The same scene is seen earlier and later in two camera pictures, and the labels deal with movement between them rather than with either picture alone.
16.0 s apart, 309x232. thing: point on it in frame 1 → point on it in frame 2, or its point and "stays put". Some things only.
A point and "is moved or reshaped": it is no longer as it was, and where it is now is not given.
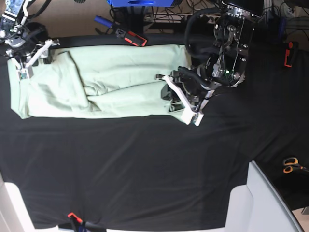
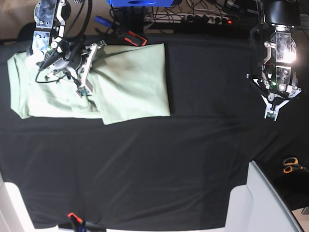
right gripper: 195,86 → 275,92
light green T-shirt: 119,81 is moved or reshaped
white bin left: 14,216 stays put
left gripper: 27,47 → 71,64
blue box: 138,3 stays put
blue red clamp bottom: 79,226 stays put
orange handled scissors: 290,163 stays put
